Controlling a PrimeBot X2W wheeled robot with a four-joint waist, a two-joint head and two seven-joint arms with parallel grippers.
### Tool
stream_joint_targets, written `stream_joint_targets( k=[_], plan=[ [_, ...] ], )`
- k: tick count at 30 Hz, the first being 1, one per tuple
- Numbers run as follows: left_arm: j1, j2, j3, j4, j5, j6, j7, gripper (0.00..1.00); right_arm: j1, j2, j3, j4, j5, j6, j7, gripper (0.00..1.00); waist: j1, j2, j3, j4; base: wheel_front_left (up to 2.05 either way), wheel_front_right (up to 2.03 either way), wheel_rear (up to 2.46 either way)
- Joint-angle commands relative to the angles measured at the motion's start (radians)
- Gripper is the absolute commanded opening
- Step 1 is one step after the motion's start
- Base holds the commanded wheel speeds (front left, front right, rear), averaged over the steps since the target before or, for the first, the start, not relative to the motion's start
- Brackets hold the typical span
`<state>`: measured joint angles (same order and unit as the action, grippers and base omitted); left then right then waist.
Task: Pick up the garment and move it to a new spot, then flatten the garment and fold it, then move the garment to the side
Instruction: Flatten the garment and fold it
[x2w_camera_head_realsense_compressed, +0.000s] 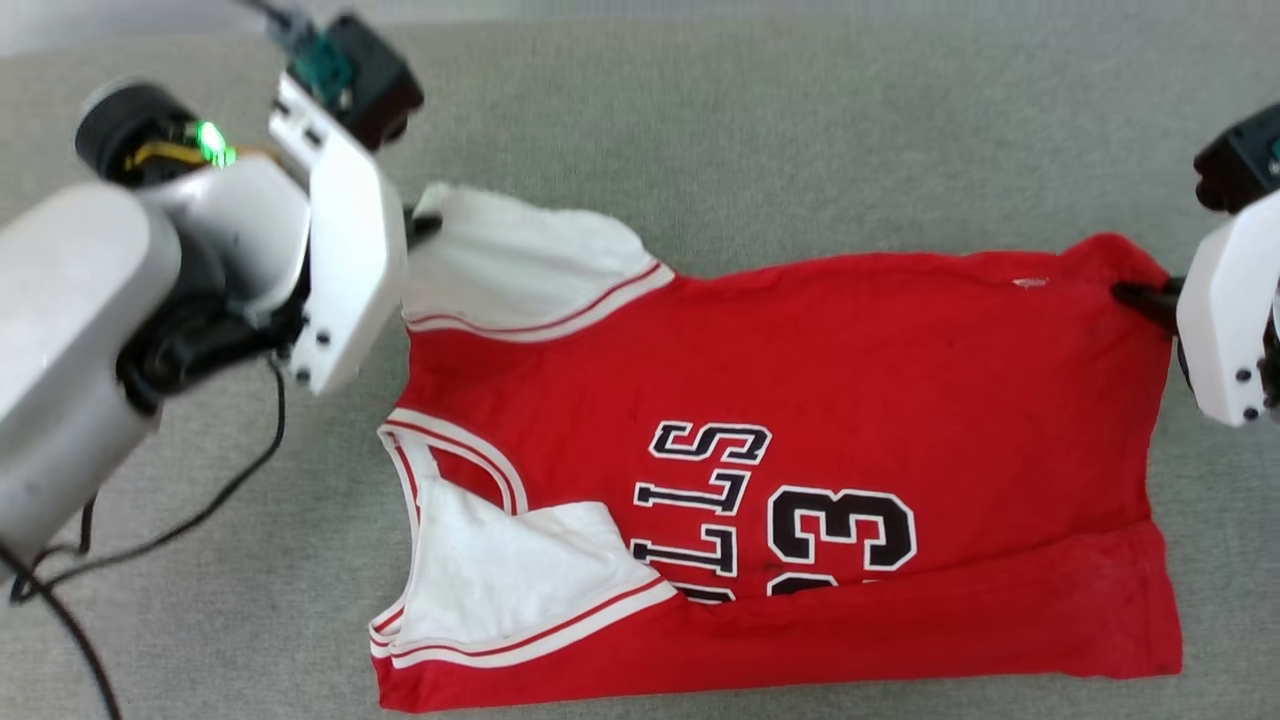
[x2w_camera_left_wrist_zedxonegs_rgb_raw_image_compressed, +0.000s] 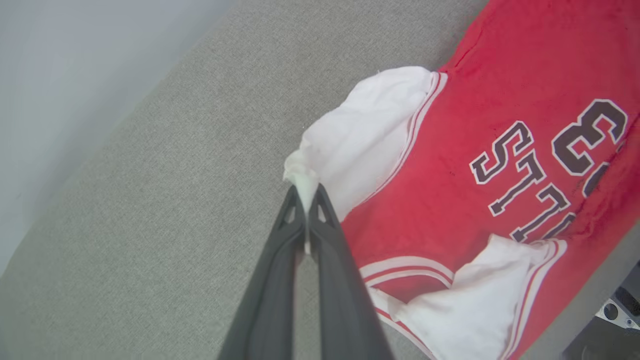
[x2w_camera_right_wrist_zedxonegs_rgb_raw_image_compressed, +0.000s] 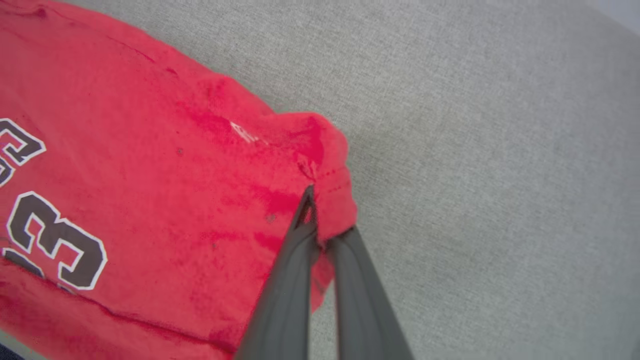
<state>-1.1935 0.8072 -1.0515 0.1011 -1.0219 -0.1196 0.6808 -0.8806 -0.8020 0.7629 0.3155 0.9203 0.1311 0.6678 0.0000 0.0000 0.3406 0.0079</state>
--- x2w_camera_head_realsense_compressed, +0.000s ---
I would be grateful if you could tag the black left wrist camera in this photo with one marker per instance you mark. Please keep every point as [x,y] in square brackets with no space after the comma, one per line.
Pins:
[375,85]

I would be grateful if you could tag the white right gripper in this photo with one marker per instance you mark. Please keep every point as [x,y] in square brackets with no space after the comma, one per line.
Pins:
[1230,320]

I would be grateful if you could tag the grey fabric sofa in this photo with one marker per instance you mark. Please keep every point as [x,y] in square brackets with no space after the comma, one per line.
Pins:
[700,150]

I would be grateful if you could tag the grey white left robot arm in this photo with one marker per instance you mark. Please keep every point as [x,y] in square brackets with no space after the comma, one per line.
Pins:
[70,330]

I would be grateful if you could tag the red white Bulls jersey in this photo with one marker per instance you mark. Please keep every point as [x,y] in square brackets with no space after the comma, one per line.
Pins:
[850,400]

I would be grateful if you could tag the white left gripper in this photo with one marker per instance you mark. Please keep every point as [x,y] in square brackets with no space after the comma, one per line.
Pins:
[350,260]

